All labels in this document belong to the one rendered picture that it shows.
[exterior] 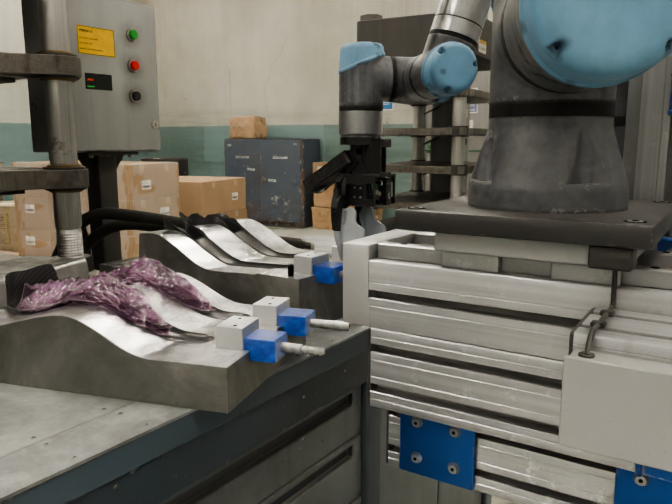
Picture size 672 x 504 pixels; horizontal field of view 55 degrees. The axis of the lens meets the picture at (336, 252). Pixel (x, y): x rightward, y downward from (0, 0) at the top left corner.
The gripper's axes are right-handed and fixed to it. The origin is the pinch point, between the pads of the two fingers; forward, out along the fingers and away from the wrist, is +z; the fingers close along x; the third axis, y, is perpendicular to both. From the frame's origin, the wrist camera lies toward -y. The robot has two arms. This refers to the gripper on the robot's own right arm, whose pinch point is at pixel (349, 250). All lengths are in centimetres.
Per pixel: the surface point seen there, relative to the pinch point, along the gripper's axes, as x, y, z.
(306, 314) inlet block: -27.2, 10.8, 3.8
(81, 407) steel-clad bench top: -54, -2, 11
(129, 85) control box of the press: 21, -85, -34
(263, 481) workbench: -27.8, 3.1, 30.6
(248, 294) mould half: -17.7, -8.3, 5.6
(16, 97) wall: 351, -716, -69
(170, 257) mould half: -17.8, -26.8, 1.4
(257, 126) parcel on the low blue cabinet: 542, -494, -35
